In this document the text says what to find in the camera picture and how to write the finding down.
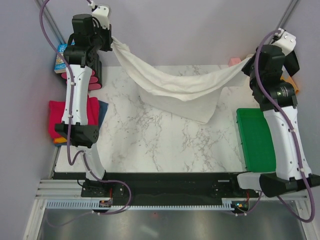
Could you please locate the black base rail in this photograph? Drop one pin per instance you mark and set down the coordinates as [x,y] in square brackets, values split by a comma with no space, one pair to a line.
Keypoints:
[162,189]

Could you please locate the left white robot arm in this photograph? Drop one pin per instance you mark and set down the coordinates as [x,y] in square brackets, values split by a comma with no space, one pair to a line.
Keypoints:
[91,33]

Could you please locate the white t shirt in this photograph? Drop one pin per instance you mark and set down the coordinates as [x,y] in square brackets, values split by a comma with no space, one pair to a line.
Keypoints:
[193,97]

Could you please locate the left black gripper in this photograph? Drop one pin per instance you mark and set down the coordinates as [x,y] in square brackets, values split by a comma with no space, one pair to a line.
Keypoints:
[108,32]

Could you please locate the red folded t shirt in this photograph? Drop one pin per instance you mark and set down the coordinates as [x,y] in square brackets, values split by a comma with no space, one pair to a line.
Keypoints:
[57,108]

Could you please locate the pink plug cube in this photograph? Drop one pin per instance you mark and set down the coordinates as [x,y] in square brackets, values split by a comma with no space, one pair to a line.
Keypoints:
[234,61]

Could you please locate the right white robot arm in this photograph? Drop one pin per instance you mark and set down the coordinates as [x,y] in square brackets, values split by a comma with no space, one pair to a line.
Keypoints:
[278,102]

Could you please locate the blue treehouse book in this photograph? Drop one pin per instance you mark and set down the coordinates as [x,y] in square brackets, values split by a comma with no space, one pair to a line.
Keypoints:
[60,66]

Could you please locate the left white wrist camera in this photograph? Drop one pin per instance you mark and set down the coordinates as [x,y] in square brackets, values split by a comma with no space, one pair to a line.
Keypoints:
[101,13]

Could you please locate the black pink drawer organizer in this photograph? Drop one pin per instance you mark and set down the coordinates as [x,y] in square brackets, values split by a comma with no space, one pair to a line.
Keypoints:
[95,82]

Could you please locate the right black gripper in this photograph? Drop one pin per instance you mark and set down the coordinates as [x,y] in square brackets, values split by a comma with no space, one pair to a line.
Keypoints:
[247,68]

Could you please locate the blue folded t shirt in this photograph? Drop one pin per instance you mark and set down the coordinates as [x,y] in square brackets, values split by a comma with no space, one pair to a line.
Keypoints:
[103,107]

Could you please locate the white slotted cable duct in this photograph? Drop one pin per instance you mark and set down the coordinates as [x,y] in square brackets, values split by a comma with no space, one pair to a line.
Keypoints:
[99,205]

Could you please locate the orange folded t shirt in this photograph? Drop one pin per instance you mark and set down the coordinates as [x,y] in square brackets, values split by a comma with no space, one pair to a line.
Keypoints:
[59,140]

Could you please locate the green plastic tray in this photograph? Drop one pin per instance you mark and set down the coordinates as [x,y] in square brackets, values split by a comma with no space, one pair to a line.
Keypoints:
[256,140]

